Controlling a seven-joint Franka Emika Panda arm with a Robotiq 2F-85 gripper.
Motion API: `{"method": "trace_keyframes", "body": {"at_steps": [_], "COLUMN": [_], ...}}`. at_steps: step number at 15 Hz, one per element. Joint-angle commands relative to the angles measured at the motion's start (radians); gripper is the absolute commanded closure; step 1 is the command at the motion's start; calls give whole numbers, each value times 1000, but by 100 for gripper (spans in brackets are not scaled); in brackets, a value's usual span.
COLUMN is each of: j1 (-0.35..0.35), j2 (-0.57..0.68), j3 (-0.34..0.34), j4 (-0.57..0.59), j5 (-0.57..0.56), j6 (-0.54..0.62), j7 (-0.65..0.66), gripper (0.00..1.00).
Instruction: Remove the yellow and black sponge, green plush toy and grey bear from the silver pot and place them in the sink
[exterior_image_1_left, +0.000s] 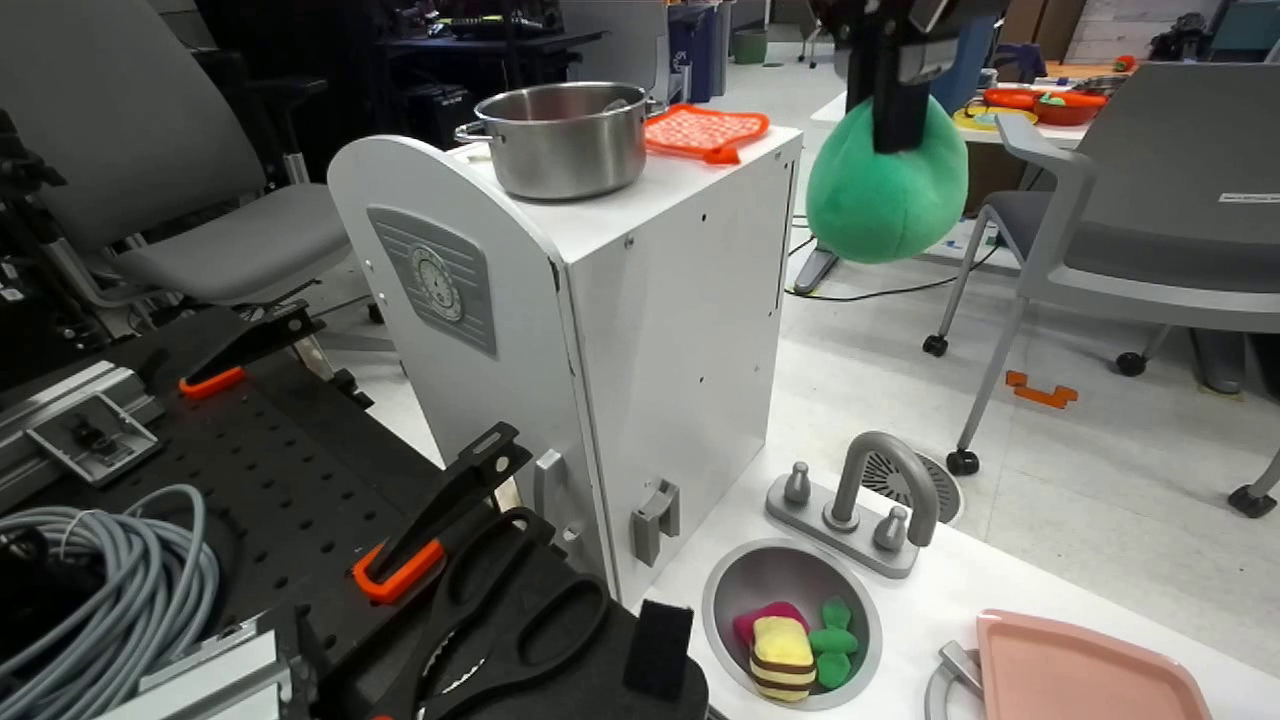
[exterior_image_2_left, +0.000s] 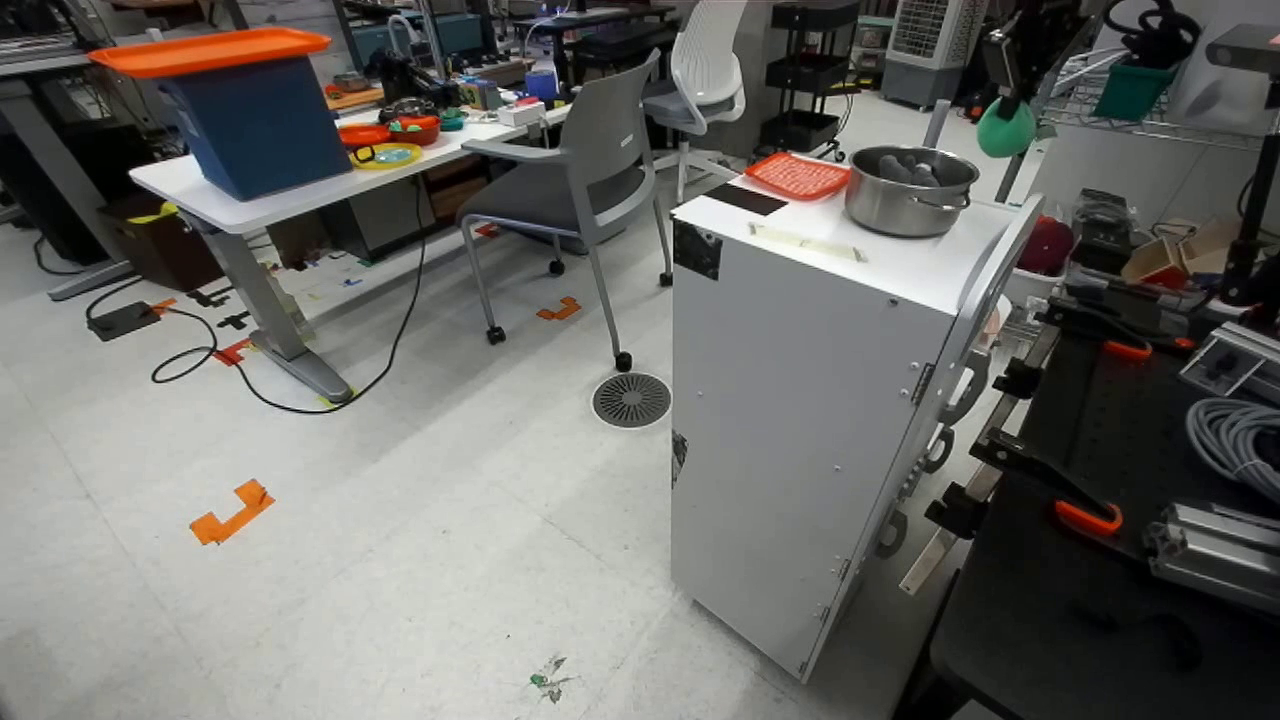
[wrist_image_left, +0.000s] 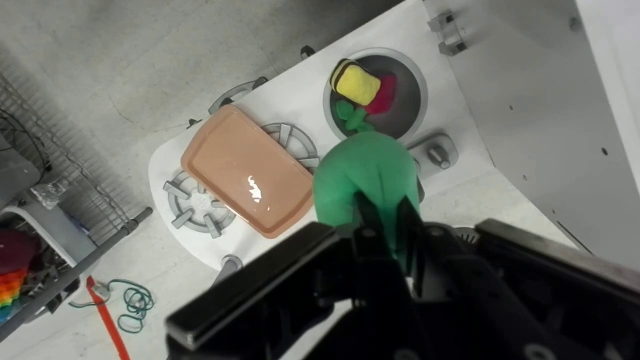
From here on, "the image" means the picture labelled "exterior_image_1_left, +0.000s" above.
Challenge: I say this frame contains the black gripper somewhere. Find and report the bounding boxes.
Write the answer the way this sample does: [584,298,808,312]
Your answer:
[840,0,934,155]

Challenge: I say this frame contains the green plush toy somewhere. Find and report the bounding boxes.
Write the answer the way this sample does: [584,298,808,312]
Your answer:
[803,92,973,268]

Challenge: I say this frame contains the yellow and black sponge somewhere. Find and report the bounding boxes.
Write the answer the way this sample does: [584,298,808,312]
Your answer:
[744,611,819,709]

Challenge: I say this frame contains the orange mesh pot holder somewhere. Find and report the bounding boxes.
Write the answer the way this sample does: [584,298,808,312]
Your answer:
[641,101,775,172]

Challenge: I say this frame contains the white toy kitchen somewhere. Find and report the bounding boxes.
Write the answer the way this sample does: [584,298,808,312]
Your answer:
[325,116,1280,720]

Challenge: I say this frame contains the silver metal pot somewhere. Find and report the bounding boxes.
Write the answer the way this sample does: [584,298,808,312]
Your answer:
[453,76,659,205]

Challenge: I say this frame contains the grey toy faucet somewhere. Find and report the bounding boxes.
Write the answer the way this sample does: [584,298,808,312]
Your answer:
[761,427,964,582]

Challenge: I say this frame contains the grey toy sink bowl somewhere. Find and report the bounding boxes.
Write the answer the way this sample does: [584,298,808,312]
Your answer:
[699,537,888,712]

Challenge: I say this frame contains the pink plush toy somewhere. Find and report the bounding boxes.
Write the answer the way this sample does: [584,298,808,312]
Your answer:
[727,599,810,660]

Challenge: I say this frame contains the white desk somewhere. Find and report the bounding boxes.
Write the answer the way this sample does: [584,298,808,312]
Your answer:
[785,88,1093,299]

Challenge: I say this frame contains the orange basket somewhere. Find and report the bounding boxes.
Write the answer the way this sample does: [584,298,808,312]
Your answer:
[981,79,1111,134]

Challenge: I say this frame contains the grey office chair with casters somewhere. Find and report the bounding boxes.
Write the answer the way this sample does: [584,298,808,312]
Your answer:
[919,57,1280,520]

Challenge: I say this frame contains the pink plastic tray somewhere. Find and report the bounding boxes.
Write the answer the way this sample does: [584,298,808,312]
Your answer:
[973,608,1217,720]

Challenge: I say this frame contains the small black box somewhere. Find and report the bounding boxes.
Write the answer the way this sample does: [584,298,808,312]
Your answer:
[620,595,694,705]

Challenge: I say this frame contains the black orange bar clamp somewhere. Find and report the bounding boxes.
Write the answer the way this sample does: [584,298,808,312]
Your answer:
[347,422,531,608]
[177,298,325,408]

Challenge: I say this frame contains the black scissors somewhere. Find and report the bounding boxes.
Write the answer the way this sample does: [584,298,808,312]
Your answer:
[402,506,615,720]

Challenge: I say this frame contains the grey padded chair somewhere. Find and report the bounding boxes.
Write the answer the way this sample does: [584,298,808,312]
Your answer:
[0,0,362,316]

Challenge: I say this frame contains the black pegboard table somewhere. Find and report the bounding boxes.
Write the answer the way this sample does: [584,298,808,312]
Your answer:
[0,304,712,720]

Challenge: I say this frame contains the metal plate with black part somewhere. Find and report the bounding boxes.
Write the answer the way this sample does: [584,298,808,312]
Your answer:
[22,391,165,491]

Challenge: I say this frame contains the metal bracket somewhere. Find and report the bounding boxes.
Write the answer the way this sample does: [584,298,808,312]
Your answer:
[130,611,314,720]

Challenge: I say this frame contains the grey cable bundle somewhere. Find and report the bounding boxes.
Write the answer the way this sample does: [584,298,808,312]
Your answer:
[0,482,225,720]

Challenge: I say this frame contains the aluminium rail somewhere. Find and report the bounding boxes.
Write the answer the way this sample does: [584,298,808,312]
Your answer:
[0,356,145,471]

